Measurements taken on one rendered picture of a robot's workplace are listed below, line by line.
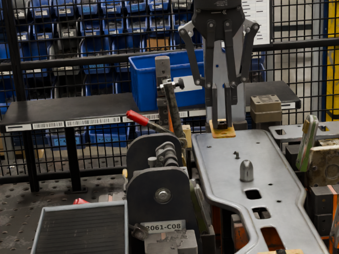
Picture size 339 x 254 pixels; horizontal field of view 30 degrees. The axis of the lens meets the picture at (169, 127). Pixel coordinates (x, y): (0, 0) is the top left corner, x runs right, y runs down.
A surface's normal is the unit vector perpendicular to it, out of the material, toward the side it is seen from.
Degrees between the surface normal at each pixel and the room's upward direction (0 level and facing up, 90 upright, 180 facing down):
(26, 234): 0
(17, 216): 0
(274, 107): 89
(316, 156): 90
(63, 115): 0
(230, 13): 90
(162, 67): 90
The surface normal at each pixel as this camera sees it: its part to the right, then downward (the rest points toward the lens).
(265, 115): 0.07, 0.32
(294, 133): -0.06, -0.94
